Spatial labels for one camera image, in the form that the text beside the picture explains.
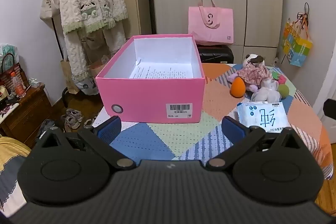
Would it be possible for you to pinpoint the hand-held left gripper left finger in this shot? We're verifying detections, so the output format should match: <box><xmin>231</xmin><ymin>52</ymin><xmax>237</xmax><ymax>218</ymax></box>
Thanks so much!
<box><xmin>31</xmin><ymin>116</ymin><xmax>136</xmax><ymax>170</ymax></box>

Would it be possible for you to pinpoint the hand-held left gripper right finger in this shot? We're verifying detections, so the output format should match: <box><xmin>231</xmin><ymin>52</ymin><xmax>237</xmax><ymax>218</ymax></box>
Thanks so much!
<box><xmin>205</xmin><ymin>116</ymin><xmax>311</xmax><ymax>170</ymax></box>

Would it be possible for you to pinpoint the white tissue packet blue print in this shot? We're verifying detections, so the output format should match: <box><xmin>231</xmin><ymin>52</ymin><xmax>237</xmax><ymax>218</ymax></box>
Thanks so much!
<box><xmin>237</xmin><ymin>101</ymin><xmax>291</xmax><ymax>134</ymax></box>

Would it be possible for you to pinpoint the orange egg-shaped sponge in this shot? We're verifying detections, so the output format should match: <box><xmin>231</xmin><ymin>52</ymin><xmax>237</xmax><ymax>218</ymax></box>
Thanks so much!
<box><xmin>230</xmin><ymin>76</ymin><xmax>247</xmax><ymax>96</ymax></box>

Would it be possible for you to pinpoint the green egg-shaped sponge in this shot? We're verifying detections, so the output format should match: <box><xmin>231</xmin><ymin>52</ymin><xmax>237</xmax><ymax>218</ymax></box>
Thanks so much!
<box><xmin>278</xmin><ymin>84</ymin><xmax>290</xmax><ymax>99</ymax></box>

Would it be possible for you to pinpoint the pink cardboard box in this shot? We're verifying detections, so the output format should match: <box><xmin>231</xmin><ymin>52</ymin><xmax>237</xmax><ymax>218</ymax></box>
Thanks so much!
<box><xmin>95</xmin><ymin>34</ymin><xmax>206</xmax><ymax>124</ymax></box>

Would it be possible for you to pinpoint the pink strawberry soft toy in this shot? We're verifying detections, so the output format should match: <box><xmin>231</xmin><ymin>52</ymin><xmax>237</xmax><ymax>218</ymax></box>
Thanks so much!
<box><xmin>270</xmin><ymin>72</ymin><xmax>288</xmax><ymax>86</ymax></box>

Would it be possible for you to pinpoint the white plush dog floral dress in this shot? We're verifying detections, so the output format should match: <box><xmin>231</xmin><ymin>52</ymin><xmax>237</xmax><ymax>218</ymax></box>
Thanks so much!
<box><xmin>228</xmin><ymin>53</ymin><xmax>273</xmax><ymax>92</ymax></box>

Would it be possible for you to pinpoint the patchwork blanket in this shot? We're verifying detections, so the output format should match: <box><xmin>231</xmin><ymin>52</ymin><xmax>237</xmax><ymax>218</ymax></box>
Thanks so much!
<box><xmin>91</xmin><ymin>63</ymin><xmax>334</xmax><ymax>180</ymax></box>

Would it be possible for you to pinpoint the white fluffy cloth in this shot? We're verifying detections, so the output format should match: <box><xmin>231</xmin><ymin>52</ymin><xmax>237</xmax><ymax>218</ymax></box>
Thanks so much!
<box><xmin>251</xmin><ymin>79</ymin><xmax>281</xmax><ymax>102</ymax></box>

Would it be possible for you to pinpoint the brown paper bag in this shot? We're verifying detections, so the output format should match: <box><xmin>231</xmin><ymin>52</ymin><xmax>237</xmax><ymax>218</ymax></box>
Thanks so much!
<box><xmin>60</xmin><ymin>55</ymin><xmax>80</xmax><ymax>94</ymax></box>

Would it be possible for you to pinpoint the colourful gift bag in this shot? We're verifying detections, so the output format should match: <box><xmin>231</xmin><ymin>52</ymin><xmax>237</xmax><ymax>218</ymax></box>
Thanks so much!
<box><xmin>282</xmin><ymin>2</ymin><xmax>313</xmax><ymax>67</ymax></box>

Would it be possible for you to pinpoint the black suitcase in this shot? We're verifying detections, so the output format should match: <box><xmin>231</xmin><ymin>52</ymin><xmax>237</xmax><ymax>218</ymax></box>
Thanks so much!
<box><xmin>197</xmin><ymin>44</ymin><xmax>235</xmax><ymax>64</ymax></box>

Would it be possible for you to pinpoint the printed paper sheet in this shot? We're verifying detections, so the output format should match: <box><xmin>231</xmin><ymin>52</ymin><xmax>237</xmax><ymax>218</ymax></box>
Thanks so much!
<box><xmin>129</xmin><ymin>57</ymin><xmax>196</xmax><ymax>80</ymax></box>

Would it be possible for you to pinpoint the wooden cabinet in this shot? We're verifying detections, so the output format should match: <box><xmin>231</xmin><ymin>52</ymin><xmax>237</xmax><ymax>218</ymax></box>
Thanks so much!
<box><xmin>0</xmin><ymin>84</ymin><xmax>52</xmax><ymax>147</ymax></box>

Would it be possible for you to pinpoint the yellow bedding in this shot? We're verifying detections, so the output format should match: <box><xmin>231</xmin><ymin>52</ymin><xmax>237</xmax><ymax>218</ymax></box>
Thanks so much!
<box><xmin>0</xmin><ymin>136</ymin><xmax>32</xmax><ymax>174</ymax></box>

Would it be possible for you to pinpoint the orange drink bottle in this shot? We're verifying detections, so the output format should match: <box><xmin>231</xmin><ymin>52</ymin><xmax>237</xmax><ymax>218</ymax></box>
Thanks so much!
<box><xmin>10</xmin><ymin>72</ymin><xmax>27</xmax><ymax>98</ymax></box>

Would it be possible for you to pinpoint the black coat rack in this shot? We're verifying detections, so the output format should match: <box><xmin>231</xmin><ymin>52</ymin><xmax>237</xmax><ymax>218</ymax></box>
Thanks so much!
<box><xmin>45</xmin><ymin>0</ymin><xmax>79</xmax><ymax>109</ymax></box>

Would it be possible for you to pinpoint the pink tote bag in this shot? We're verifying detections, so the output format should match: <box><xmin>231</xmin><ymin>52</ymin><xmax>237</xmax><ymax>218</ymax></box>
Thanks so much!
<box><xmin>188</xmin><ymin>0</ymin><xmax>234</xmax><ymax>46</ymax></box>

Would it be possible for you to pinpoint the woven basket bag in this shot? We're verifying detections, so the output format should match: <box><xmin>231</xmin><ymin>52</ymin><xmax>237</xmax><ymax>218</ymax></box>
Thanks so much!
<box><xmin>0</xmin><ymin>53</ymin><xmax>27</xmax><ymax>89</ymax></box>

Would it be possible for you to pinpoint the white plastic bag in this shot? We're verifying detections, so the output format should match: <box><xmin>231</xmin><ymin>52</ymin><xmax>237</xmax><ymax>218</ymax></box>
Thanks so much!
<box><xmin>0</xmin><ymin>43</ymin><xmax>19</xmax><ymax>67</ymax></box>

